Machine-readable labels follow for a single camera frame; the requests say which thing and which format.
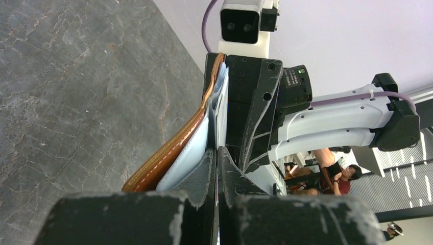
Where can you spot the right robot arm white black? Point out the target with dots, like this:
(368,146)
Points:
(373,116)

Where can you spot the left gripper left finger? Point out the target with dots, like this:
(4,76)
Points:
(183,215)

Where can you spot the brown leather card holder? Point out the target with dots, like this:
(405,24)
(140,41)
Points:
(152,171)

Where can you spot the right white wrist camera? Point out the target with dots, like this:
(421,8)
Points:
(246,27)

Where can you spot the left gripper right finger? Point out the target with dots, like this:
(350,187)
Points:
(248,215)

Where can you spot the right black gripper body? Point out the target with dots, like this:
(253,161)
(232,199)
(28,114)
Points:
(261,92)

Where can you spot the person in red shirt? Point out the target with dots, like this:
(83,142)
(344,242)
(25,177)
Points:
(341,178)

